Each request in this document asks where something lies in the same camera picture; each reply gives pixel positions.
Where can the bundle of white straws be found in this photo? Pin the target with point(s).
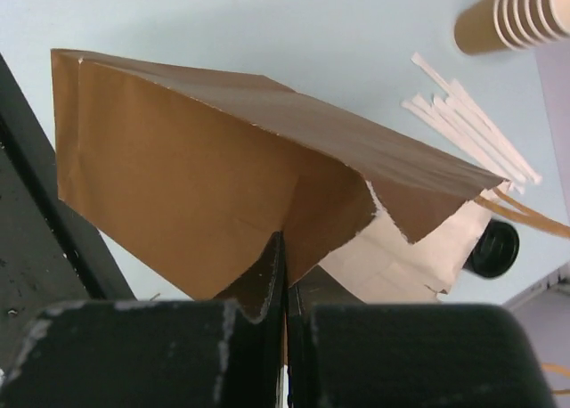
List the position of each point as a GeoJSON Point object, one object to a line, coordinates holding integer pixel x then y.
{"type": "Point", "coordinates": [461, 121]}

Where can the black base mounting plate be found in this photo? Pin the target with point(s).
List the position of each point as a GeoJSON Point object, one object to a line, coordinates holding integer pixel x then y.
{"type": "Point", "coordinates": [49, 253]}

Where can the stack of brown paper cups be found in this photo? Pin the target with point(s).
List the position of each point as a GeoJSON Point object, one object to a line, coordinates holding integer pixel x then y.
{"type": "Point", "coordinates": [498, 25]}

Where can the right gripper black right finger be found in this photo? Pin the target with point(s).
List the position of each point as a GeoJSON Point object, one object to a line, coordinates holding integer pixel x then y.
{"type": "Point", "coordinates": [410, 355]}

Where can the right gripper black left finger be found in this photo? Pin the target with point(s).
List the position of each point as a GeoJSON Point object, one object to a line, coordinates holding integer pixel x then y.
{"type": "Point", "coordinates": [224, 352]}

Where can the brown paper takeout bag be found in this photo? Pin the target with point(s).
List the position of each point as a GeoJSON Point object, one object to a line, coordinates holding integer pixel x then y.
{"type": "Point", "coordinates": [193, 170]}

